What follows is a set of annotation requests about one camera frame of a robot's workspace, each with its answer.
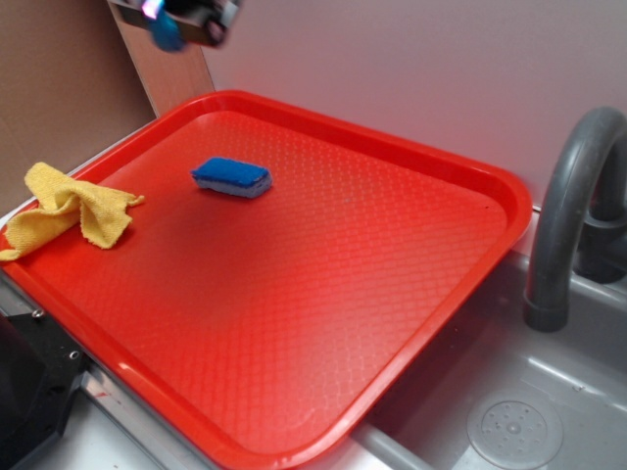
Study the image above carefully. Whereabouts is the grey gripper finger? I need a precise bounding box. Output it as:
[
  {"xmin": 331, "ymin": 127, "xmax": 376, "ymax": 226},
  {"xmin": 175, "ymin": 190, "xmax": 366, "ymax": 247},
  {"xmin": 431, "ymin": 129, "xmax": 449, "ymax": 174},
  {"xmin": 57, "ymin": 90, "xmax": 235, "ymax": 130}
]
[
  {"xmin": 177, "ymin": 0, "xmax": 243, "ymax": 48},
  {"xmin": 110, "ymin": 0, "xmax": 155, "ymax": 29}
]

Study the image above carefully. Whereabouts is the blue dimpled ball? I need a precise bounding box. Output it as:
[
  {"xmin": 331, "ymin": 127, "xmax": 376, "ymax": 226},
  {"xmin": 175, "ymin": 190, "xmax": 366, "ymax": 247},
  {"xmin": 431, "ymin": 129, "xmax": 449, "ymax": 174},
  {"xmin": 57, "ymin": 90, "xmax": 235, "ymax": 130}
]
[{"xmin": 148, "ymin": 10, "xmax": 187, "ymax": 53}]

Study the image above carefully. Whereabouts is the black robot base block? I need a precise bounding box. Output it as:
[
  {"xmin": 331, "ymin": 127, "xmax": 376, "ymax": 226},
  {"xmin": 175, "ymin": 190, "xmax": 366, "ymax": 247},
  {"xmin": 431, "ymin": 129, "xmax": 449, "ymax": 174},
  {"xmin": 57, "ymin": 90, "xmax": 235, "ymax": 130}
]
[{"xmin": 1, "ymin": 309, "xmax": 86, "ymax": 469}]

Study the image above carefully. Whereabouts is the wooden board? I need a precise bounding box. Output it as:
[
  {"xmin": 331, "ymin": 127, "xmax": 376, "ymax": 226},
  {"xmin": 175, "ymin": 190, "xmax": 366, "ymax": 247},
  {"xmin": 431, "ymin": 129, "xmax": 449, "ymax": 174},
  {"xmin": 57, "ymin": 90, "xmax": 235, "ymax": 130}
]
[{"xmin": 109, "ymin": 4, "xmax": 215, "ymax": 118}]

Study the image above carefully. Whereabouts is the blue sponge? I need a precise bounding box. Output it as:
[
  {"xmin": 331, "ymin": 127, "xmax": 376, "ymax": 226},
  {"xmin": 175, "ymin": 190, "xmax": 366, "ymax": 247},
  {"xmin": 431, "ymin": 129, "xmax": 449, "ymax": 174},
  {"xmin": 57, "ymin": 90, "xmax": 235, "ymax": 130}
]
[{"xmin": 190, "ymin": 157, "xmax": 273, "ymax": 199}]

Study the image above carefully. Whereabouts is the yellow cloth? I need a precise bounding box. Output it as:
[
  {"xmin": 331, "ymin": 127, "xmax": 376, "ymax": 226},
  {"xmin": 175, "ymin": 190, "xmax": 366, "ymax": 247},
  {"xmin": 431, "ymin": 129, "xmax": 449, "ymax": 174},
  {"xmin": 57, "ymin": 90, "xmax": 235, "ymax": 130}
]
[{"xmin": 1, "ymin": 163, "xmax": 145, "ymax": 262}]

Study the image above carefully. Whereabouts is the red plastic tray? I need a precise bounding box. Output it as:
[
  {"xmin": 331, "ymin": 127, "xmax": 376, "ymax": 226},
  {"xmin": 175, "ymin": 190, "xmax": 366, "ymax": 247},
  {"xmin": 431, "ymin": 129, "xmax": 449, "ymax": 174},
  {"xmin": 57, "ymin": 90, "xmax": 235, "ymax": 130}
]
[{"xmin": 4, "ymin": 91, "xmax": 532, "ymax": 469}]

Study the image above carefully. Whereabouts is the grey curved faucet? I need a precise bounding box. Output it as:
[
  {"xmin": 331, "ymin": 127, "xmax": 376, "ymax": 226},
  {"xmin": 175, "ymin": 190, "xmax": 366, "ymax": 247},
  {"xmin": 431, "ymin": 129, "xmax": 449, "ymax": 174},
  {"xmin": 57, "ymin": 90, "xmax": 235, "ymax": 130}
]
[{"xmin": 524, "ymin": 107, "xmax": 626, "ymax": 332}]

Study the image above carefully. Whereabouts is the grey plastic sink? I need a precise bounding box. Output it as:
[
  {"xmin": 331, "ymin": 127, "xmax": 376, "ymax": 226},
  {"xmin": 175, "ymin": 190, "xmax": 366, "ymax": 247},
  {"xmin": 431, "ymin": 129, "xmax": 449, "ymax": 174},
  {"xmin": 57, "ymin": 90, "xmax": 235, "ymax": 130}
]
[{"xmin": 352, "ymin": 252, "xmax": 627, "ymax": 470}]

